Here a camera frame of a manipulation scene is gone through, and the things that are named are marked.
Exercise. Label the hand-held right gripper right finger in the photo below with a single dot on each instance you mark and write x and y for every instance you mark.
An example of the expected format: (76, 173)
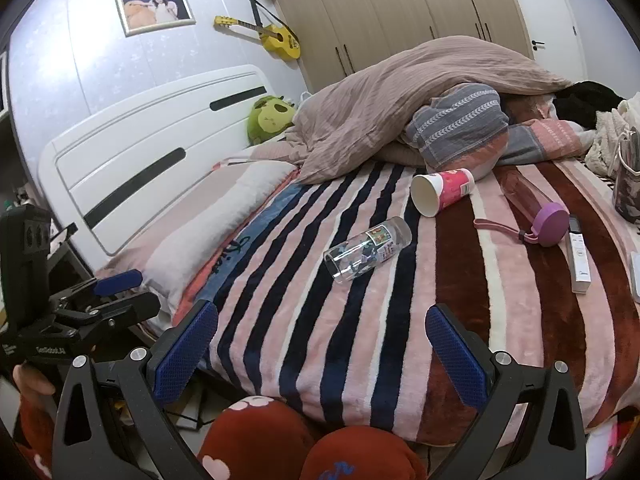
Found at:
(456, 360)

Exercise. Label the person's leg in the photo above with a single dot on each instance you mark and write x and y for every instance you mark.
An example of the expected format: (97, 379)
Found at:
(360, 455)
(255, 435)

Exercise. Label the white flat box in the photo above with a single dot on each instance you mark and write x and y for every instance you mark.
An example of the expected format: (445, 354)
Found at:
(636, 277)

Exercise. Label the clear glass bottle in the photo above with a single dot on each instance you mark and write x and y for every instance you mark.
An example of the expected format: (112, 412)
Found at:
(367, 250)

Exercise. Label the white door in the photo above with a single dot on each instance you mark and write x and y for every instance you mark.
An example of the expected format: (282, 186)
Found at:
(550, 20)

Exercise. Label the pink paper cup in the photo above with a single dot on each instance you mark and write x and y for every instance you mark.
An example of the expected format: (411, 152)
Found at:
(450, 187)

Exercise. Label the green plush toy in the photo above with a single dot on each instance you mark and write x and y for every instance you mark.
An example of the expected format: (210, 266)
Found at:
(267, 117)

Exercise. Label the person's right leg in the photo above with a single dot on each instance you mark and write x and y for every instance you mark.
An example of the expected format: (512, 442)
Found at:
(360, 455)

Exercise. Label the striped fleece blanket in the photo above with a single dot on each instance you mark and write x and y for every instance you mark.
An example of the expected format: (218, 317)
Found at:
(400, 335)

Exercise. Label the grey pink striped pillow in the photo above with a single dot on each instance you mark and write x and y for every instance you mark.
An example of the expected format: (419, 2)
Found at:
(457, 120)

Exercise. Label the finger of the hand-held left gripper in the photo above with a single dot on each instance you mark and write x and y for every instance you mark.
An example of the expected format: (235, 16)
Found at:
(122, 307)
(119, 280)

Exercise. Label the patterned bag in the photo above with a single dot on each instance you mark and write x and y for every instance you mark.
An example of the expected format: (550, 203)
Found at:
(627, 185)

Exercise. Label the white bed headboard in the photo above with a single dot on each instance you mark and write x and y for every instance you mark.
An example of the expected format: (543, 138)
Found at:
(130, 150)

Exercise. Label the beige duvet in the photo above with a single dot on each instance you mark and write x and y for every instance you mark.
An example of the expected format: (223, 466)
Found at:
(400, 95)

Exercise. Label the yellow guitar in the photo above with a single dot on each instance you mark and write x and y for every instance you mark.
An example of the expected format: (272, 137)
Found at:
(280, 40)

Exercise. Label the framed wall photo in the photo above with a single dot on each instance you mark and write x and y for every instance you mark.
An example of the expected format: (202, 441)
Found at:
(155, 10)

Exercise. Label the white fluffy cloth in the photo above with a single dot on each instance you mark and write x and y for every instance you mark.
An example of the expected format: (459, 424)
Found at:
(607, 140)

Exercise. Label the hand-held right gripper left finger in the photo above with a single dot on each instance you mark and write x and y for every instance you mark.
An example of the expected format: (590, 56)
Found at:
(184, 352)

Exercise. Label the person's left hand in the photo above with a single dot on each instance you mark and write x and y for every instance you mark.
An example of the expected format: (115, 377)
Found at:
(32, 380)

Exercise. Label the pink bottle with purple lid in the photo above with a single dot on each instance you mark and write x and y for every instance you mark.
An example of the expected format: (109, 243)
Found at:
(549, 222)

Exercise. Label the black clothing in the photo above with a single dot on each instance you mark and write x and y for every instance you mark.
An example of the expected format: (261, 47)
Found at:
(585, 102)

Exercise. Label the white remote control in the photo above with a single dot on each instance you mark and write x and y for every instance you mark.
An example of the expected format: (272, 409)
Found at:
(579, 260)

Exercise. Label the person's left leg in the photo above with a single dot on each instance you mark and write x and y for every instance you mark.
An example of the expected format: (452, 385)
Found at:
(255, 435)

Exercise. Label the beige wardrobe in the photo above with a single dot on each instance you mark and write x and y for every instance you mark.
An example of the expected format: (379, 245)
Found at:
(390, 10)

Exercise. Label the white pillow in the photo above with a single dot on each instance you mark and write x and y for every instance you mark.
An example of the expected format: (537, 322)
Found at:
(215, 230)

